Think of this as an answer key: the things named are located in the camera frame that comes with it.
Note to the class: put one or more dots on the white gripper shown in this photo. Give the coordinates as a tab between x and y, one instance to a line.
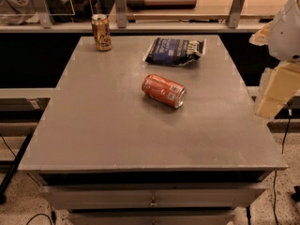
286	37

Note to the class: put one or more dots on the red coke can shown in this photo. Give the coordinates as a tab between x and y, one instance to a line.
163	90

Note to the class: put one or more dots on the gold soda can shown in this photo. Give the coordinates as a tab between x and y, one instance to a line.
101	32

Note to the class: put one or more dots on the blue chip bag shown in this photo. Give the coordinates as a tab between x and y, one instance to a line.
174	52

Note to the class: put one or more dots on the grey cabinet with drawers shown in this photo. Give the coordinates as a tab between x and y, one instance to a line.
101	129

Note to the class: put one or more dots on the upper drawer with lock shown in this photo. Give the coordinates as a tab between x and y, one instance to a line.
109	197

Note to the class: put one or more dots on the black floor stand left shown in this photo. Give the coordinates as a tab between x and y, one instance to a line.
12	166

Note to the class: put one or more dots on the grey metal bracket right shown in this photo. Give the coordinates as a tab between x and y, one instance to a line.
233	18

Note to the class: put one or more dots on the grey metal bracket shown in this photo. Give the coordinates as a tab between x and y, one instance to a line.
45	19
233	18
121	13

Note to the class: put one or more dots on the grey metal bracket middle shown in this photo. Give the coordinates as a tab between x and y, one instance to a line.
121	13

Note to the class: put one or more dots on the grey metal bracket left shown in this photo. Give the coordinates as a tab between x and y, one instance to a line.
45	19

